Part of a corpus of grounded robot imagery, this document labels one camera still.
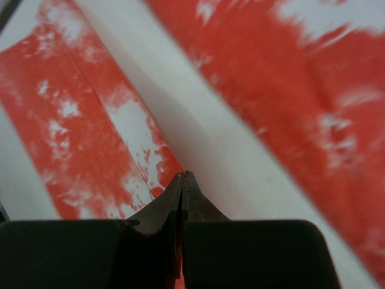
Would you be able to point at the red white patterned trousers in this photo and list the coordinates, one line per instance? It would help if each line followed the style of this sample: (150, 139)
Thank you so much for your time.
(276, 106)

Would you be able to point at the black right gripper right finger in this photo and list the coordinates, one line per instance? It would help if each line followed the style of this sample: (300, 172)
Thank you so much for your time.
(201, 250)

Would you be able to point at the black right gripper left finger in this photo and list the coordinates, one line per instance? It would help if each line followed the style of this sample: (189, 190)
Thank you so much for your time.
(149, 251)

